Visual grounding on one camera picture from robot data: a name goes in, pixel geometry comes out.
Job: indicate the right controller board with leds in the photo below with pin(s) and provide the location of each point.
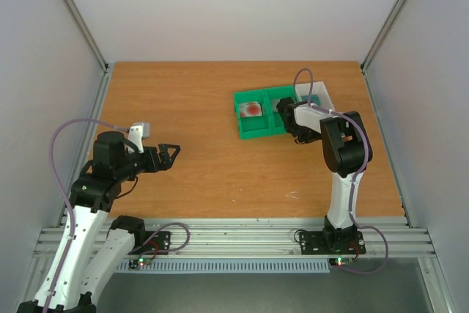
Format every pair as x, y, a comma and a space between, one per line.
342, 261

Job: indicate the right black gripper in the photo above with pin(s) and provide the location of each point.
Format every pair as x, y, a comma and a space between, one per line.
287, 114

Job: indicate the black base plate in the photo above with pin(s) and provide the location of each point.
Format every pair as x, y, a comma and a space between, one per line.
158, 244
313, 243

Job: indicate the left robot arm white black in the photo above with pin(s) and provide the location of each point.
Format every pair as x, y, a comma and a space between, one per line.
77, 278

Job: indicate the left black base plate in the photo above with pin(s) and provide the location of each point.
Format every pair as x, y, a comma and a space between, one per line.
158, 244

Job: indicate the blue slotted cable duct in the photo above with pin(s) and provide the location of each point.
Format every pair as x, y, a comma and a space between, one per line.
167, 266

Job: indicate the aluminium upright profile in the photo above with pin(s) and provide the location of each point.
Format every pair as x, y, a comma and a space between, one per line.
84, 29
384, 31

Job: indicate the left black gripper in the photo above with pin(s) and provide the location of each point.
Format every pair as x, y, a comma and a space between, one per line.
165, 163

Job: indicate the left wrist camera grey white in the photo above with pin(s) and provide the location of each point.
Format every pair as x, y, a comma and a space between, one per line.
138, 132

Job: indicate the left controller board with leds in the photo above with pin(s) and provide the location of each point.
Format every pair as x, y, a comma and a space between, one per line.
141, 263

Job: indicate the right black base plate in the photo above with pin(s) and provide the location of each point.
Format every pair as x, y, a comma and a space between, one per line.
313, 243

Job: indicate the controller board with leds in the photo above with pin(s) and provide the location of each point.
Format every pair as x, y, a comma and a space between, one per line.
141, 263
342, 261

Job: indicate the teal card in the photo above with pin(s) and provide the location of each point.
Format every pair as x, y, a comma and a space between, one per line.
315, 99

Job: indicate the green double bin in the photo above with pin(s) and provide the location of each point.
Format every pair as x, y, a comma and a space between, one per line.
270, 123

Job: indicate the white bin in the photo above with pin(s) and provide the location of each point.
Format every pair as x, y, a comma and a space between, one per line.
318, 88

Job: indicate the aluminium front rail frame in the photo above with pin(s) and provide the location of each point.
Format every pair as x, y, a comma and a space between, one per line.
276, 237

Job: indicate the red white card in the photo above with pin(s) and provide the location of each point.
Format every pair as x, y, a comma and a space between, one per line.
250, 109

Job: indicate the right aluminium upright profile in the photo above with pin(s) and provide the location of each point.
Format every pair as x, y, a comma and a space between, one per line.
384, 31

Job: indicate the left aluminium upright profile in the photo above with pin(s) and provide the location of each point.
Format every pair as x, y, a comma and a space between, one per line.
84, 29

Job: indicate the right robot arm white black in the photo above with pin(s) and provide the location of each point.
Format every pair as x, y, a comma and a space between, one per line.
346, 150

